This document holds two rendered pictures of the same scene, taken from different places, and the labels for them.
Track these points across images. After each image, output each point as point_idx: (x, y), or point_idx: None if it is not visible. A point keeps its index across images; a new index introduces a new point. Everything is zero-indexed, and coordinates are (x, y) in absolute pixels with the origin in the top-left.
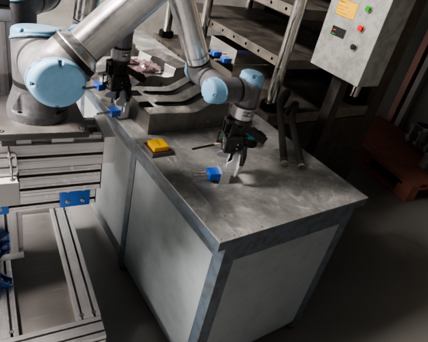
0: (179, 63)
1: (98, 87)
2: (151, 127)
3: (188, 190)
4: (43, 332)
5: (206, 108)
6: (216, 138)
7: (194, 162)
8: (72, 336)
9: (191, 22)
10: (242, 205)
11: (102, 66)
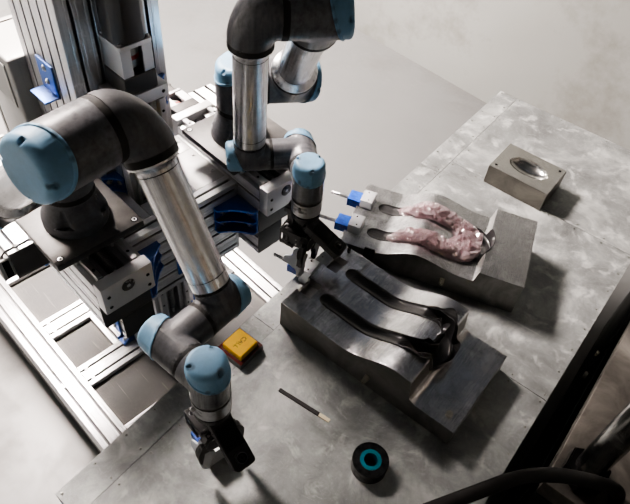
0: (510, 269)
1: (334, 224)
2: (283, 318)
3: (160, 419)
4: (100, 403)
5: (366, 360)
6: (346, 411)
7: (241, 404)
8: (103, 431)
9: (163, 231)
10: (157, 503)
11: (407, 199)
